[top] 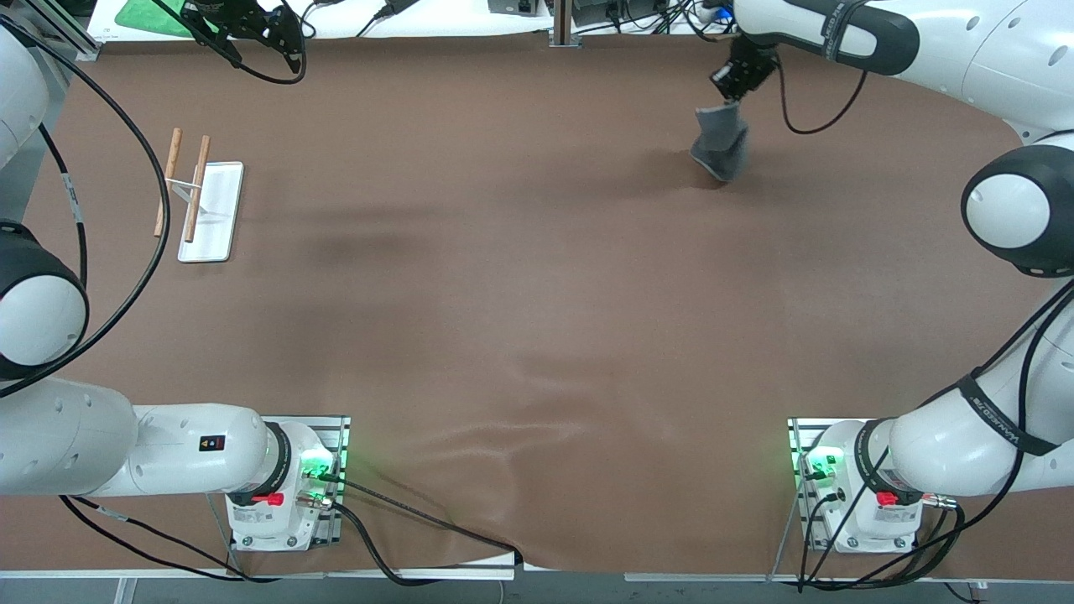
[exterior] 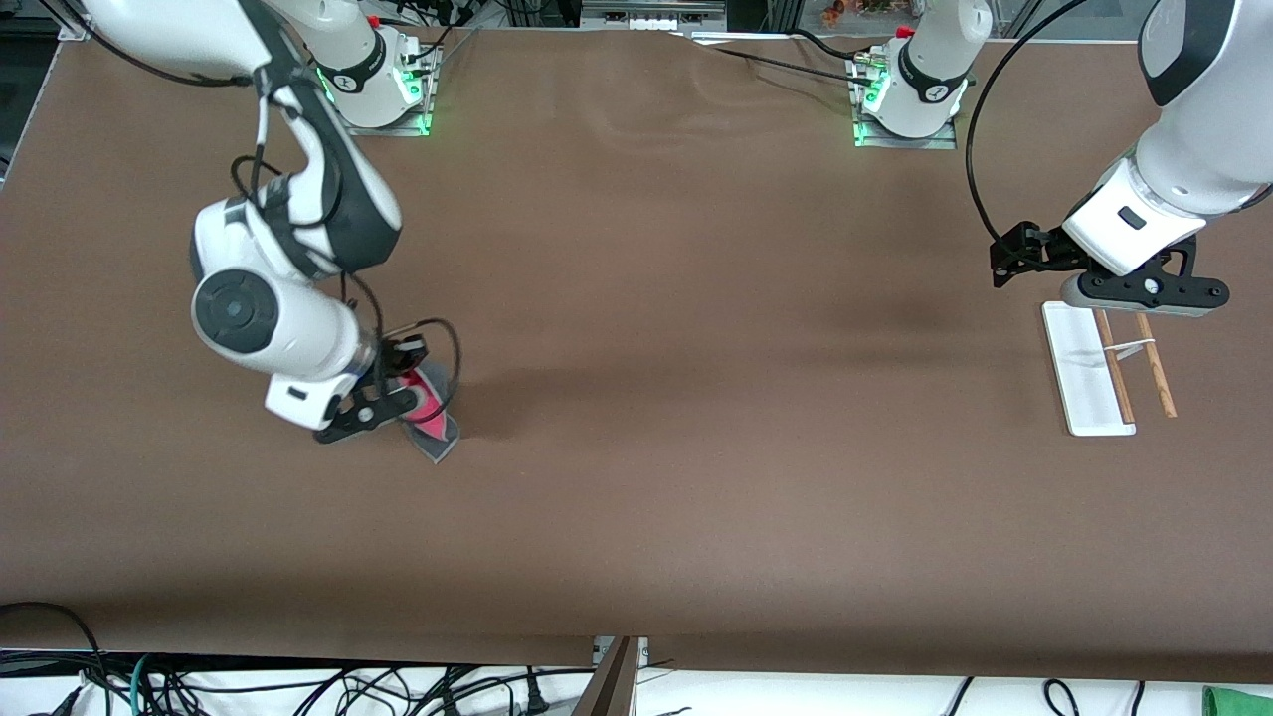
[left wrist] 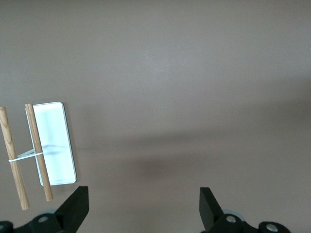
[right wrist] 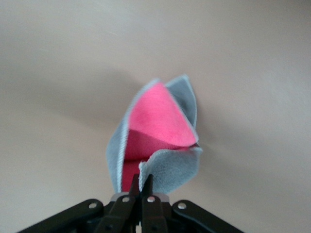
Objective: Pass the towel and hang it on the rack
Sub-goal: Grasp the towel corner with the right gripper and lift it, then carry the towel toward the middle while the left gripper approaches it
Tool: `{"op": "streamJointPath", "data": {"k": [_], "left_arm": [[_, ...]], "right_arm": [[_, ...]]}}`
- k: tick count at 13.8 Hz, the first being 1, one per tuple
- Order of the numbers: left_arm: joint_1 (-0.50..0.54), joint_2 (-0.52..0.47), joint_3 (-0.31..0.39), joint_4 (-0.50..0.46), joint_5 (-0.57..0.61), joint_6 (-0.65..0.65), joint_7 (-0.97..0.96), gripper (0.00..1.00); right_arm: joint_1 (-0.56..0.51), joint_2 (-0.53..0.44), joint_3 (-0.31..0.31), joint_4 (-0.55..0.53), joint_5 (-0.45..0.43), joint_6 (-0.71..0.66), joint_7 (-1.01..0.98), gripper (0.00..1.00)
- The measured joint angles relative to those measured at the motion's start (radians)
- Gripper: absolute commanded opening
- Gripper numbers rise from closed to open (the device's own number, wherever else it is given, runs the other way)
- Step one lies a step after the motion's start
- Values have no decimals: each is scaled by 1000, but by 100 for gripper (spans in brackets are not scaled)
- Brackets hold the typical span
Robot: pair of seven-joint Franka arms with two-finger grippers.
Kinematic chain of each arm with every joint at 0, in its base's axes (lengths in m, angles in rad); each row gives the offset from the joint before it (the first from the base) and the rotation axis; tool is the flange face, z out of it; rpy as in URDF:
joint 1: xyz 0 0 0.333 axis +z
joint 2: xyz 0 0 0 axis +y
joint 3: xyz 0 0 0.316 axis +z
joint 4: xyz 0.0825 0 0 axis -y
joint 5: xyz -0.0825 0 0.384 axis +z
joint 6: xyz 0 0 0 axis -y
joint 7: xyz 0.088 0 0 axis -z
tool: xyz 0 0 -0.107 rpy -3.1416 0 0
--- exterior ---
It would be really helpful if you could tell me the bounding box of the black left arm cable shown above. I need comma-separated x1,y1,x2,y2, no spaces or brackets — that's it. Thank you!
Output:
967,0,1090,245

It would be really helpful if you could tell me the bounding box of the black cable on table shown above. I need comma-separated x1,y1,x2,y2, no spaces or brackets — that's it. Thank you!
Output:
696,28,881,90

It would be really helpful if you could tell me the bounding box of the green cloth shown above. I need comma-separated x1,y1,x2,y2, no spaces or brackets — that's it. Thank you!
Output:
1201,684,1273,716

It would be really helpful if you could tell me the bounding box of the white rack with wooden rods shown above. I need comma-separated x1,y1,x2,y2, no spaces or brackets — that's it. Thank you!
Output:
1041,301,1179,438

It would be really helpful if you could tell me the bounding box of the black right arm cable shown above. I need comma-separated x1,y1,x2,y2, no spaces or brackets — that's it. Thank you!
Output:
40,0,463,414

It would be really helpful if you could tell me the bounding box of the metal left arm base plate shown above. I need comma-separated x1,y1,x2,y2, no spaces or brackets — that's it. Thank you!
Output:
850,55,961,150

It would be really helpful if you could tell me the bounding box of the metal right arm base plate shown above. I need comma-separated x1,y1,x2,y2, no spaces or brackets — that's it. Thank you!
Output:
328,42,439,137

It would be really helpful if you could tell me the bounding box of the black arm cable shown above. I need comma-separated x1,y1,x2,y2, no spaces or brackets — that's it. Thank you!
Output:
967,0,1090,245
40,0,463,414

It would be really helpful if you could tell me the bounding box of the silver metal box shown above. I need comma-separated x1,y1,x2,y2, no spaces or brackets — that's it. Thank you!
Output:
580,0,729,33

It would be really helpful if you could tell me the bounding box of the grey and pink towel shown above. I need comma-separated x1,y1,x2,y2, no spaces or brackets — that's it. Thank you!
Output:
401,364,461,466

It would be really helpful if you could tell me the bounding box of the black looped floor cable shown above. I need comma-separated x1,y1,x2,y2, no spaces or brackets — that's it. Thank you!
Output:
0,600,106,689

